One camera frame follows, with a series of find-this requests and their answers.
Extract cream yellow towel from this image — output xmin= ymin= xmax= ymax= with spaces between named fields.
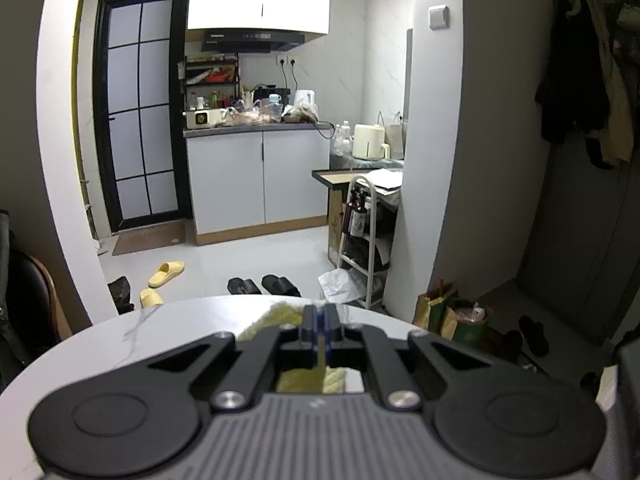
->
xmin=237 ymin=302 xmax=351 ymax=395

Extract white plastic bag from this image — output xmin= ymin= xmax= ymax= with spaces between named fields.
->
xmin=318 ymin=267 xmax=373 ymax=306

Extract clear plastic bottles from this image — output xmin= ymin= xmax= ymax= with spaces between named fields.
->
xmin=332 ymin=121 xmax=353 ymax=156

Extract dark glass bottle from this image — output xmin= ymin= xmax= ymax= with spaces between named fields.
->
xmin=341 ymin=190 xmax=357 ymax=235
xmin=350 ymin=195 xmax=368 ymax=238

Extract beige hanging coat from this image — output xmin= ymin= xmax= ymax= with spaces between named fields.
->
xmin=590 ymin=0 xmax=633 ymax=166

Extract cream countertop appliance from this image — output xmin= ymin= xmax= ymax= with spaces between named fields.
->
xmin=185 ymin=107 xmax=226 ymax=130

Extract black slipper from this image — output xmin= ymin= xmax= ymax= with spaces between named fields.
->
xmin=227 ymin=277 xmax=262 ymax=296
xmin=261 ymin=274 xmax=302 ymax=297

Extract green and gold gift bag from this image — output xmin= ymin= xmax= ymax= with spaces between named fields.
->
xmin=445 ymin=300 xmax=493 ymax=351
xmin=412 ymin=285 xmax=458 ymax=336

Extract white paper bag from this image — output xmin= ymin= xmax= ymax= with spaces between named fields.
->
xmin=387 ymin=112 xmax=407 ymax=160

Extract white base cabinet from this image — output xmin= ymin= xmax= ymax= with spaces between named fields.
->
xmin=182 ymin=122 xmax=333 ymax=246

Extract black hanging jacket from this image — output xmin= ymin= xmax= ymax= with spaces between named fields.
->
xmin=535 ymin=0 xmax=611 ymax=168

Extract black range hood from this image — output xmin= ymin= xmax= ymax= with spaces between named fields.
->
xmin=201 ymin=29 xmax=306 ymax=53

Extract pile of plastic bags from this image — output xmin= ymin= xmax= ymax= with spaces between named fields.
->
xmin=222 ymin=100 xmax=321 ymax=126

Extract black shoe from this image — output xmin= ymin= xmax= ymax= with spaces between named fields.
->
xmin=517 ymin=315 xmax=550 ymax=357
xmin=492 ymin=330 xmax=523 ymax=361

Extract dark chair with brown edge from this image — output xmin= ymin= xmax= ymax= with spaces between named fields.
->
xmin=7 ymin=247 xmax=73 ymax=356

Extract white paper stack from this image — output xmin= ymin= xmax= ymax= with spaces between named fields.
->
xmin=367 ymin=169 xmax=403 ymax=196

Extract white trolley rack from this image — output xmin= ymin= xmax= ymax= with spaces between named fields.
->
xmin=337 ymin=175 xmax=401 ymax=310

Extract black framed glass door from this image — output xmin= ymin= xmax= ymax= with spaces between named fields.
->
xmin=95 ymin=0 xmax=193 ymax=233

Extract black-edged wooden table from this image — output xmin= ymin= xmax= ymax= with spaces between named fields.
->
xmin=312 ymin=167 xmax=403 ymax=193

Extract black spice rack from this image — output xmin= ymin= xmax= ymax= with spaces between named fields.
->
xmin=179 ymin=55 xmax=240 ymax=111

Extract cream air fryer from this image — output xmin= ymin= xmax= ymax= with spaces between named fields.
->
xmin=352 ymin=124 xmax=391 ymax=162

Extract brown cardboard box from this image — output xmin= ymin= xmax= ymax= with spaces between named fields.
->
xmin=327 ymin=190 xmax=346 ymax=268

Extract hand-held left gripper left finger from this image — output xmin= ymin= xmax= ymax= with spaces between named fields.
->
xmin=149 ymin=305 xmax=320 ymax=414

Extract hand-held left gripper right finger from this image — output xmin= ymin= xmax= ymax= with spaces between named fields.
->
xmin=321 ymin=304 xmax=497 ymax=414

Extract grey door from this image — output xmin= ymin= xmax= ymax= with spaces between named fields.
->
xmin=520 ymin=135 xmax=640 ymax=346

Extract grey fabric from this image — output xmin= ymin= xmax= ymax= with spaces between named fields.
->
xmin=595 ymin=330 xmax=640 ymax=480

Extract brown doormat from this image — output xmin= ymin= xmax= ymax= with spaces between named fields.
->
xmin=111 ymin=221 xmax=187 ymax=257

